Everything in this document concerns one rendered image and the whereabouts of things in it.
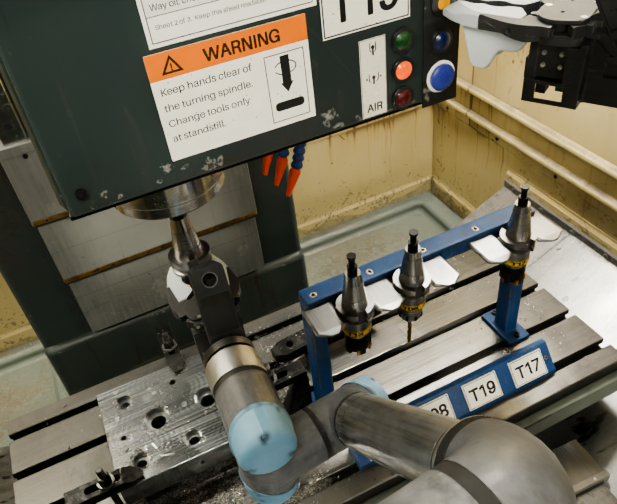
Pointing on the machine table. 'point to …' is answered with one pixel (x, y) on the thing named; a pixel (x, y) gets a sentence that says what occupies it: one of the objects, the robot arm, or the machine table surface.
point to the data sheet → (205, 16)
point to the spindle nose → (174, 199)
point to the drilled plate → (192, 460)
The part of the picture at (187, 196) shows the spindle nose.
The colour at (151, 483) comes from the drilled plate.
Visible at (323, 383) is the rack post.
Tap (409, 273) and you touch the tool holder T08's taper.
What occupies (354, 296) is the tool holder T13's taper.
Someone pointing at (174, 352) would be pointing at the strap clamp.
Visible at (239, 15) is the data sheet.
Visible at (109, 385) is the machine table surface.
